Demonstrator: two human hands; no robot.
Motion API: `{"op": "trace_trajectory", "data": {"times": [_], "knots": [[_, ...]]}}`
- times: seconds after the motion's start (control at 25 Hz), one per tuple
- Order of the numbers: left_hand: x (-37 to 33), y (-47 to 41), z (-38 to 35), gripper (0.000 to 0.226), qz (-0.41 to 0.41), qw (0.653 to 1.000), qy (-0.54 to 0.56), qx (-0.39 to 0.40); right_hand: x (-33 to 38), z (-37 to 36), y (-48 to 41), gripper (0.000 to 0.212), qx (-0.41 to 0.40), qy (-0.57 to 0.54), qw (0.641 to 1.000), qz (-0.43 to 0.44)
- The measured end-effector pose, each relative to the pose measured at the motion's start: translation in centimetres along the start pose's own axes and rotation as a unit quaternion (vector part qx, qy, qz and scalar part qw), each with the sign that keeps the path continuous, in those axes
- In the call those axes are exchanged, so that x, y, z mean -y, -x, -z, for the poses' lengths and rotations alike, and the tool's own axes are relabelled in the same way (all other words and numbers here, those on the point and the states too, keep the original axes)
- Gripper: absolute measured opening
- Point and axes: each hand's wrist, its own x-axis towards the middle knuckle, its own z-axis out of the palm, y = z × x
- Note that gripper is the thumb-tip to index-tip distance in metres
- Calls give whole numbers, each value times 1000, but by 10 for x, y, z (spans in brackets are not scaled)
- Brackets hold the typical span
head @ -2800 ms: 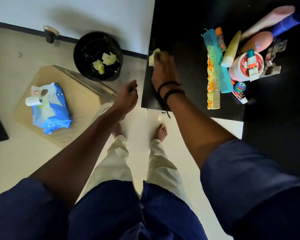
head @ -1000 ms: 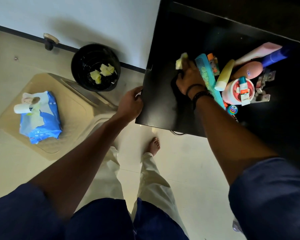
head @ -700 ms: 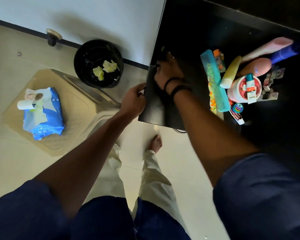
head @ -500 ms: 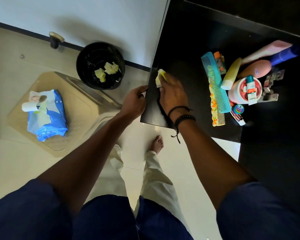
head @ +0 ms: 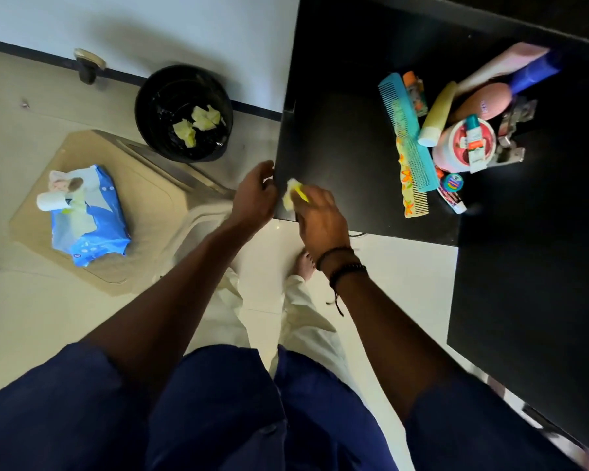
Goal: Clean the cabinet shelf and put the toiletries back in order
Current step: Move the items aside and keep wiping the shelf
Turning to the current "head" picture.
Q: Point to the orange lip balm stick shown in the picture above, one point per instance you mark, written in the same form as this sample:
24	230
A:
412	90

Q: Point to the pink lotion bottle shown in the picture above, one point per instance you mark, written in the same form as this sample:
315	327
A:
505	63

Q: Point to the small round blue tin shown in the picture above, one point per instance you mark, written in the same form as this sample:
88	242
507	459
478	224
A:
453	182

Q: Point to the black cabinet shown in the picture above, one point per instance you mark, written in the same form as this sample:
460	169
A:
530	289

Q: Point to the beige plastic stool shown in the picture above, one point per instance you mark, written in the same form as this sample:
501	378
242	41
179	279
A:
167	215

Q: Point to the round metal door knob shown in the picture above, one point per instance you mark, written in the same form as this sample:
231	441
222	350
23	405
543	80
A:
88	66

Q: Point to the blue wipes packet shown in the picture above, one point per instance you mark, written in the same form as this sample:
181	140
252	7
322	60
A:
98	230

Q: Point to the person's right foot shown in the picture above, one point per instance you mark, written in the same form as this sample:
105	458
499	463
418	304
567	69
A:
305	267

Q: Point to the crumpled yellow wipe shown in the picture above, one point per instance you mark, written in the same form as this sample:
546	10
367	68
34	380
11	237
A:
184	133
205	118

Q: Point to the person's left forearm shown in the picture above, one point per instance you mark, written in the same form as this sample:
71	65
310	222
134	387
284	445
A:
167	309

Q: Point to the small white roll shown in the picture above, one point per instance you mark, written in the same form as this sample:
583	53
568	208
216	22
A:
51	201

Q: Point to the yellow patterned comb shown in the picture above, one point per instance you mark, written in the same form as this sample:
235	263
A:
407	191

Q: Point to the red tube with white cap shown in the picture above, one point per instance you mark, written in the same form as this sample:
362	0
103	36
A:
454	203

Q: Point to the teal comb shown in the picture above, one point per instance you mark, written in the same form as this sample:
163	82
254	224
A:
412	137

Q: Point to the person's left hand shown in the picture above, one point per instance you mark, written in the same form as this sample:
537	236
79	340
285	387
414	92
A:
253	201

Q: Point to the white cabinet door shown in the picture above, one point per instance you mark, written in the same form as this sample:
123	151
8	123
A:
176	34

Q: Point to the blue lotion bottle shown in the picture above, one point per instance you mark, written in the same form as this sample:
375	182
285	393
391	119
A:
535	72

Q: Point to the black shelf board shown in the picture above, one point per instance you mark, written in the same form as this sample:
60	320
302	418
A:
545	14

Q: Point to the yellow cleaning wipe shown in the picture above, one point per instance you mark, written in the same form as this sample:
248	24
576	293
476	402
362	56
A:
290	191

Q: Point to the navy blue shirt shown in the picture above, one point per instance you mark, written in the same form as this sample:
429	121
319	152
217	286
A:
226	412

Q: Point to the person's right hand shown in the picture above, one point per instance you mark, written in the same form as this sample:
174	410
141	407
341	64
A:
321	220

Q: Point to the red cream jar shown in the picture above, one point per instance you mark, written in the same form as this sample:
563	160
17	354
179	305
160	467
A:
449	149

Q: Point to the pink makeup sponge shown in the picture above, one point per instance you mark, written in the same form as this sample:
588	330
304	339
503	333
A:
483	101

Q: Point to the white tube with teal cap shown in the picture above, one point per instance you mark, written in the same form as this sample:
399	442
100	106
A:
475	142

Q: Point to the silver cabinet hinge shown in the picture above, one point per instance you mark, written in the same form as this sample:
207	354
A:
513	137

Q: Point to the person's right forearm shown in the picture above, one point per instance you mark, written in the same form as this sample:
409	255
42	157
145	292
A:
397	348

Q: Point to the black waste bin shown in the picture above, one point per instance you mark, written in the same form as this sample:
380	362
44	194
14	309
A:
162	102

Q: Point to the yellow makeup sponge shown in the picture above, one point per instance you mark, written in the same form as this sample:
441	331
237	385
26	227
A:
437	115

